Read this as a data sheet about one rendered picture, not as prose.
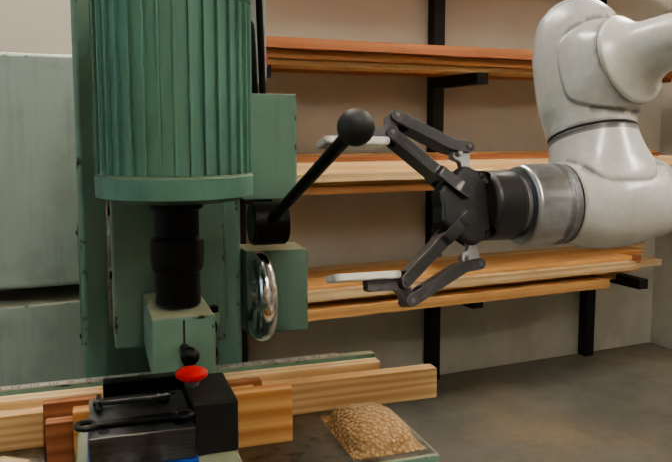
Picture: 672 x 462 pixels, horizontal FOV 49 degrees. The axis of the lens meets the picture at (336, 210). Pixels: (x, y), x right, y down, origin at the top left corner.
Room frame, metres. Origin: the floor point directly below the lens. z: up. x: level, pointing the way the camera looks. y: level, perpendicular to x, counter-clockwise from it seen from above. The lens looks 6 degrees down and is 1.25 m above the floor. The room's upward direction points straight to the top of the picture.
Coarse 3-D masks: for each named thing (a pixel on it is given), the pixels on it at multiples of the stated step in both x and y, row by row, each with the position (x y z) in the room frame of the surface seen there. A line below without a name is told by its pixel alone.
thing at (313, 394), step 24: (264, 384) 0.87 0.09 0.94; (312, 384) 0.88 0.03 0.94; (336, 384) 0.89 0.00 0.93; (360, 384) 0.90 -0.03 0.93; (384, 384) 0.91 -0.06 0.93; (408, 384) 0.92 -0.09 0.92; (432, 384) 0.93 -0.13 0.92; (24, 408) 0.79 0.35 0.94; (312, 408) 0.88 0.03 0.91; (0, 432) 0.76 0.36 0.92; (24, 432) 0.77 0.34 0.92
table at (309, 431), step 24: (312, 432) 0.82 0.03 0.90; (0, 456) 0.75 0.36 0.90; (24, 456) 0.75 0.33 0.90; (240, 456) 0.75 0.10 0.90; (264, 456) 0.75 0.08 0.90; (288, 456) 0.75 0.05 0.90; (312, 456) 0.75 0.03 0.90; (336, 456) 0.75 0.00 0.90; (384, 456) 0.75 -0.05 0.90; (408, 456) 0.75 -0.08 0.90; (432, 456) 0.76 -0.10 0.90
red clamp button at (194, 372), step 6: (186, 366) 0.68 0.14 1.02; (192, 366) 0.68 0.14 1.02; (198, 366) 0.68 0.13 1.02; (180, 372) 0.66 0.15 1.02; (186, 372) 0.66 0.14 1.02; (192, 372) 0.66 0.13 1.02; (198, 372) 0.66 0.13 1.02; (204, 372) 0.67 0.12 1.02; (180, 378) 0.66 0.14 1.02; (186, 378) 0.66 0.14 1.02; (192, 378) 0.66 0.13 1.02; (198, 378) 0.66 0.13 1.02
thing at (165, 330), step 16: (144, 304) 0.88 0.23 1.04; (144, 320) 0.89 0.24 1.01; (160, 320) 0.78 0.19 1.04; (176, 320) 0.79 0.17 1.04; (192, 320) 0.79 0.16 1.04; (208, 320) 0.80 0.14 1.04; (144, 336) 0.89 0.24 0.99; (160, 336) 0.78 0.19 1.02; (176, 336) 0.79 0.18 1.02; (192, 336) 0.79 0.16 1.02; (208, 336) 0.80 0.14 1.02; (160, 352) 0.78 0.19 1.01; (176, 352) 0.79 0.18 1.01; (208, 352) 0.80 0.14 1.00; (160, 368) 0.78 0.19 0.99; (176, 368) 0.79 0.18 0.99; (208, 368) 0.80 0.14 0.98
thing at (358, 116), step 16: (352, 112) 0.66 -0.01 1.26; (352, 128) 0.66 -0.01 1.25; (368, 128) 0.66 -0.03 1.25; (336, 144) 0.71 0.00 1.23; (352, 144) 0.67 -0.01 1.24; (320, 160) 0.76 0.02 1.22; (304, 176) 0.81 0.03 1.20; (256, 208) 0.99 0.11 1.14; (272, 208) 0.99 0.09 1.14; (288, 208) 0.92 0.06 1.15; (256, 224) 0.98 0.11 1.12; (272, 224) 0.98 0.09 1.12; (288, 224) 0.99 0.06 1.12; (256, 240) 0.98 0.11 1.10; (272, 240) 0.99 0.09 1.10
